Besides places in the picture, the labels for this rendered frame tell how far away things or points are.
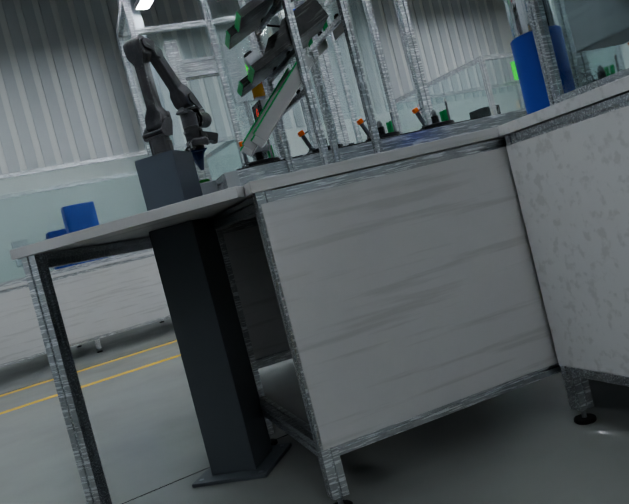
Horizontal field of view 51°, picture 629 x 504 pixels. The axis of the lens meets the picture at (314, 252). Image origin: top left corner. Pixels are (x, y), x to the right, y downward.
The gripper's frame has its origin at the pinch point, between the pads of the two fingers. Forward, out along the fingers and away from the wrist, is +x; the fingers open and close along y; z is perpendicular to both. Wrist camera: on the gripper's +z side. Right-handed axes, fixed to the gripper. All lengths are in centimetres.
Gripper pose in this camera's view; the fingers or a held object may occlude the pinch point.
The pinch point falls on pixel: (200, 160)
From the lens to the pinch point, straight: 240.6
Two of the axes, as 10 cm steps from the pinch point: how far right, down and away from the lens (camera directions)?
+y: -3.2, 0.4, 9.4
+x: 2.5, 9.7, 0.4
